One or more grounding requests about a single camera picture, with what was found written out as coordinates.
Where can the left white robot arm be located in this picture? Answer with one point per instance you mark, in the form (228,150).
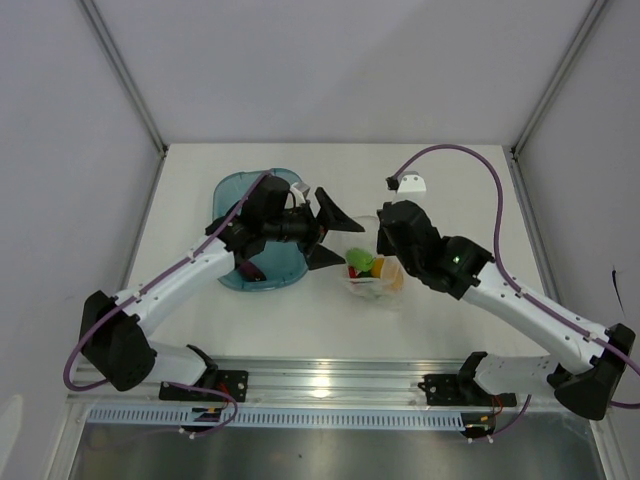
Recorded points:
(114,346)

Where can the aluminium frame post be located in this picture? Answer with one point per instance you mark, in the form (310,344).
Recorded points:
(571,55)
(118,65)

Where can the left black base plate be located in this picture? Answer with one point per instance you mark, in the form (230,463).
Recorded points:
(233,383)

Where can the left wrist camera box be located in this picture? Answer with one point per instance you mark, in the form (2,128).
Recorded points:
(299,191)

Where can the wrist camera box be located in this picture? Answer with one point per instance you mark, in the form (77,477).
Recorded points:
(406,184)
(299,191)

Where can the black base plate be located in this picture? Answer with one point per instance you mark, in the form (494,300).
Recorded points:
(444,390)
(233,383)

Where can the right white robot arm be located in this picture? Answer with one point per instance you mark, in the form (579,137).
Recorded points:
(584,360)

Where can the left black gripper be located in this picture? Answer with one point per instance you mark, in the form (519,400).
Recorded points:
(329,216)

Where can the yellow orange fruit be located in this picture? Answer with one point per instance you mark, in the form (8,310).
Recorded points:
(388,273)

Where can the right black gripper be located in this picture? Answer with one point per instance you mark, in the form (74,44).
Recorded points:
(382,244)

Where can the right aluminium frame post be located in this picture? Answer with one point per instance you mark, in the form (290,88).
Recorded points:
(571,55)

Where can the left aluminium frame post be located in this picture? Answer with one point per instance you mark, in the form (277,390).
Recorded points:
(118,65)

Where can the blue plastic tray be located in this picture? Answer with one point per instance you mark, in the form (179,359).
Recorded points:
(282,263)

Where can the clear zip top bag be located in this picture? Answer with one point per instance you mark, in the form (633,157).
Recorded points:
(365,288)

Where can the aluminium mounting rail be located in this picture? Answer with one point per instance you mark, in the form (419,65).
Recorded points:
(304,383)

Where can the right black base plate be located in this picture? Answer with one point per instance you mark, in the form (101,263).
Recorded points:
(444,390)

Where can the white slotted cable duct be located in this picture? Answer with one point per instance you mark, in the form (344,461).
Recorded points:
(410,420)

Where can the light green chayote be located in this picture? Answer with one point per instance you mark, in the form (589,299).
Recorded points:
(360,259)

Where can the purple eggplant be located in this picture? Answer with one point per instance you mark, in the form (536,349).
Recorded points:
(250,273)

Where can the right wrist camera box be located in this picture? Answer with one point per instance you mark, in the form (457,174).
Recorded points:
(406,184)

